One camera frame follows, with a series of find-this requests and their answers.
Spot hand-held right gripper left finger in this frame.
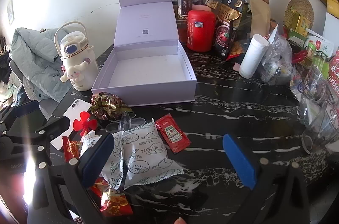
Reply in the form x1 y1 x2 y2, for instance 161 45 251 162
28 132 115 224

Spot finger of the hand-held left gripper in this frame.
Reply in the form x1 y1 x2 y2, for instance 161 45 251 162
34 117 72 153
0 100 40 121

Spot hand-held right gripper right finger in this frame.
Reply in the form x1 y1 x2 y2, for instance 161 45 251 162
222 133 310 224

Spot white line-drawing snack packet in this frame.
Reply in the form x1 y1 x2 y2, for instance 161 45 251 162
120 119 185 189
81 131 126 191

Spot red gold candy packet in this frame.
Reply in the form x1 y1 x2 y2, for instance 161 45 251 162
90 178 133 218
62 136 83 165

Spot red plastic propeller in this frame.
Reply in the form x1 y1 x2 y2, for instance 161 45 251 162
73 111 98 134

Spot brown gold foil snack packet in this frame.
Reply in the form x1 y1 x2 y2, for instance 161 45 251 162
90 92 134 121

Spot red ketchup sachet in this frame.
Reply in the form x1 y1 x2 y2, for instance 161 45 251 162
155 113 192 154

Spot lavender gift box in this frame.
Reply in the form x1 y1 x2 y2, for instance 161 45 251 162
91 0 198 107

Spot white smartphone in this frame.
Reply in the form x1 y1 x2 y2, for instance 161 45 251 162
50 99 92 151

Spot pile of clothes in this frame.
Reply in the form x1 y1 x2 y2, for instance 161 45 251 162
0 36 17 109

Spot clear plastic piece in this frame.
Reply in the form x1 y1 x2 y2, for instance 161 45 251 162
105 112 146 134

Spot pale blue puffer jacket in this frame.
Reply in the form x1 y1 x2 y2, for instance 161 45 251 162
9 27 65 120

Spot cream cartoon water bottle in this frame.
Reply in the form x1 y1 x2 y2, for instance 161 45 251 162
54 21 100 92

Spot clear glass cup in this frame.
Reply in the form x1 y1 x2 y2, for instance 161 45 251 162
302 108 339 155

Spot clear glass mug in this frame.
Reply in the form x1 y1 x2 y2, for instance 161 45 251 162
297 68 330 109

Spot white paper roll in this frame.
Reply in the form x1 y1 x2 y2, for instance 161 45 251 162
239 34 271 79

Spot clear plastic bag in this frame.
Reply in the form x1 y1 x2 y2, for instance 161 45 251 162
261 28 296 85

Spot red scissors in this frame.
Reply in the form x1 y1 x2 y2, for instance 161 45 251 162
293 51 308 64

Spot red seasoning bag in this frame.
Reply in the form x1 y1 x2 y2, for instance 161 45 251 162
328 49 339 105

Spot red canister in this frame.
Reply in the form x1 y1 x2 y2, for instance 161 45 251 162
187 9 217 52

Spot green white snack bag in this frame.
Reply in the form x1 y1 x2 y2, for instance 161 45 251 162
304 33 335 69

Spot black gold oatmeal bag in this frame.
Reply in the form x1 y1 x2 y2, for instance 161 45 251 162
214 0 245 60

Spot brown kraft paper bag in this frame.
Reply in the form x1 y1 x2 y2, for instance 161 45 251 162
247 0 271 39

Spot yellow green box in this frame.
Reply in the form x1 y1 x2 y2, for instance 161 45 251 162
290 14 309 39

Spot pink box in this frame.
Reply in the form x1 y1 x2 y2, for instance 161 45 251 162
192 4 213 13

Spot clear jar with yellow snacks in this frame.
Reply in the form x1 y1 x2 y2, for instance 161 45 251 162
204 0 224 11

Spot white cardboard box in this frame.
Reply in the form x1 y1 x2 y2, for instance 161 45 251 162
322 12 339 40

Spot round woven straw mat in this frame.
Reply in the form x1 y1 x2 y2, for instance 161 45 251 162
285 0 314 29

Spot clear jar with beans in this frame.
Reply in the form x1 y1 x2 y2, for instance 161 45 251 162
177 0 193 17

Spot yellow pot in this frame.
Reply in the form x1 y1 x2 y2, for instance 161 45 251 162
325 0 339 13

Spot small wall picture frame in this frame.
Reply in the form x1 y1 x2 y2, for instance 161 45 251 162
7 0 14 26

